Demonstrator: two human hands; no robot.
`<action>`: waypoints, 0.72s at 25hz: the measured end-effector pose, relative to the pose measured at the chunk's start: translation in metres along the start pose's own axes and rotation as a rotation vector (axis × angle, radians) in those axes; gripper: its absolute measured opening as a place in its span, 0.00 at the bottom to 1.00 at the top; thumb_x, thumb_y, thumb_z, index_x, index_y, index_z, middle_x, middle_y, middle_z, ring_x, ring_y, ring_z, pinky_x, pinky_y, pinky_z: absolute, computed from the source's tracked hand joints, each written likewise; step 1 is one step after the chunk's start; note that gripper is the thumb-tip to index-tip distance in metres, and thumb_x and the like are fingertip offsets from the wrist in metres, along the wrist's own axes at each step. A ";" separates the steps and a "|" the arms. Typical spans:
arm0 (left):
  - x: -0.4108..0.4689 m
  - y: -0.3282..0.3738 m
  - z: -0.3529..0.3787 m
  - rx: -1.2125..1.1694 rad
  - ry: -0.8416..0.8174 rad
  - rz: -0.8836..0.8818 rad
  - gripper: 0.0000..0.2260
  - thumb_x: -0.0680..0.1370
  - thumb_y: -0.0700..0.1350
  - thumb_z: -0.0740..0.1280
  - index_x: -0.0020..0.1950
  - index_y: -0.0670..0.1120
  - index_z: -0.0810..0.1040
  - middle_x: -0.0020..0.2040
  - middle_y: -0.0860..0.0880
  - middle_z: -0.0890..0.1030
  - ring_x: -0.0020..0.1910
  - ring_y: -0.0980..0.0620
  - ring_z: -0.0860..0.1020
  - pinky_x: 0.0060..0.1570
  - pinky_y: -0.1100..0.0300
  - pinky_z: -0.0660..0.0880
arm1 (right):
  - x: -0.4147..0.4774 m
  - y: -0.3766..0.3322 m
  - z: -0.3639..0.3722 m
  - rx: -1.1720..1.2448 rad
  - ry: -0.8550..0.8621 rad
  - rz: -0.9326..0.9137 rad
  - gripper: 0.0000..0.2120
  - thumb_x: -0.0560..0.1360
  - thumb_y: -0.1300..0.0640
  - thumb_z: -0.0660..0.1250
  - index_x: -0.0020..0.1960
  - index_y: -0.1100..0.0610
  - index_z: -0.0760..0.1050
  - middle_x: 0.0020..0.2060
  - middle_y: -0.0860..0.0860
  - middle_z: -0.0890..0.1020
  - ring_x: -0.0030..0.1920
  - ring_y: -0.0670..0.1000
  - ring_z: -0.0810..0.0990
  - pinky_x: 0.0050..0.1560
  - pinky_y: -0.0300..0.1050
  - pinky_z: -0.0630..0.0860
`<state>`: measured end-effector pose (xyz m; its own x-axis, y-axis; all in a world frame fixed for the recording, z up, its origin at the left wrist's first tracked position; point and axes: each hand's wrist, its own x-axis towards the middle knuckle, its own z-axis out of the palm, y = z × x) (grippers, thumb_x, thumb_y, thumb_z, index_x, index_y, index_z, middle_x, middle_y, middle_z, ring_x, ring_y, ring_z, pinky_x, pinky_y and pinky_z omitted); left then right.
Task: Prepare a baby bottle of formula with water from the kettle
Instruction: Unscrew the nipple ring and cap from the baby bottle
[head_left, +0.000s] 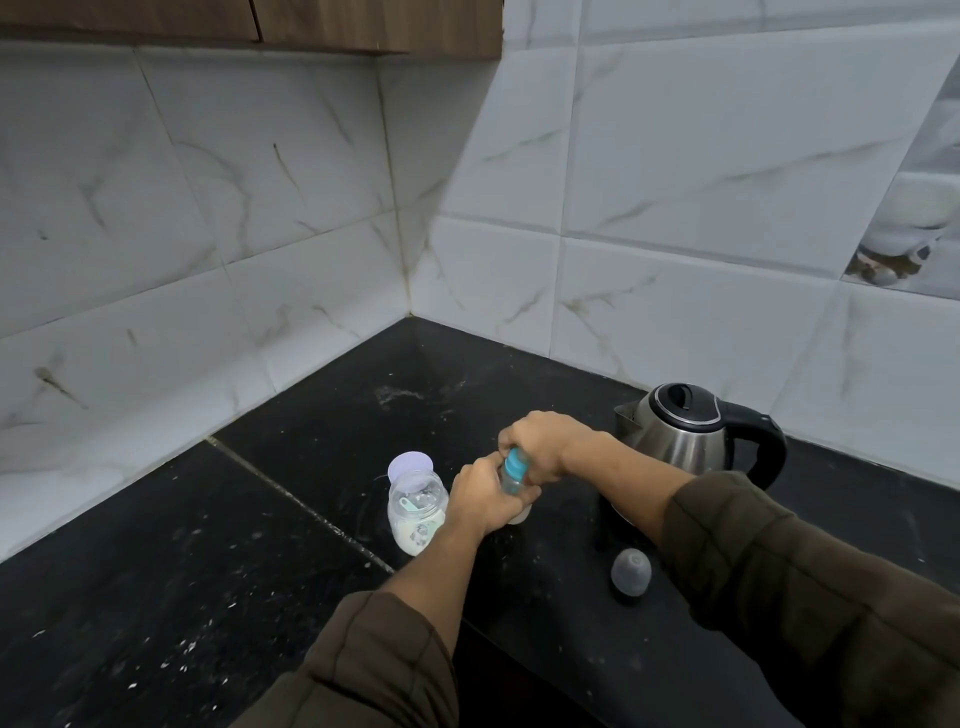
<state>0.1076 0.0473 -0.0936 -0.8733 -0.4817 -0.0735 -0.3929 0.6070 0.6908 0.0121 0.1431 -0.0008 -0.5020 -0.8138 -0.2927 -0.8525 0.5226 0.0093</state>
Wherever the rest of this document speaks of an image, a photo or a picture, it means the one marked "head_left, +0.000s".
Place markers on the person's right hand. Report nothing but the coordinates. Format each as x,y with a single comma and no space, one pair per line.
540,442

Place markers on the person's left hand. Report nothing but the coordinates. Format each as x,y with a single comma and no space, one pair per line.
480,495

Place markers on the person's left fingers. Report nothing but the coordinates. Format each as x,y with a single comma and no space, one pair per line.
517,504

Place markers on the person's right fingers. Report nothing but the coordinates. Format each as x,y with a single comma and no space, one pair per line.
525,454

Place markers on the clear baby bottle blue collar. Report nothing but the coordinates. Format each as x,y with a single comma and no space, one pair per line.
514,480

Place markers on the person's right forearm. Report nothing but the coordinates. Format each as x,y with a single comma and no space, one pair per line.
765,562

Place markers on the person's left forearm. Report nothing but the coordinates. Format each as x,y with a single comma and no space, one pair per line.
390,607

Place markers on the clear jar of white powder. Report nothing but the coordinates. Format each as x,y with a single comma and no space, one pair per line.
417,514

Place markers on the purple jar lid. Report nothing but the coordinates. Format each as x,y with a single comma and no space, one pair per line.
411,463

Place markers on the clear bottle cap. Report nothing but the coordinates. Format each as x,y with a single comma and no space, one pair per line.
631,573

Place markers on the stainless steel electric kettle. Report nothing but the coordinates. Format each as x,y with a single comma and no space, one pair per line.
694,442

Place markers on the wooden wall cabinet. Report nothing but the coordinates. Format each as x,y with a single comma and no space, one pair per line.
255,26

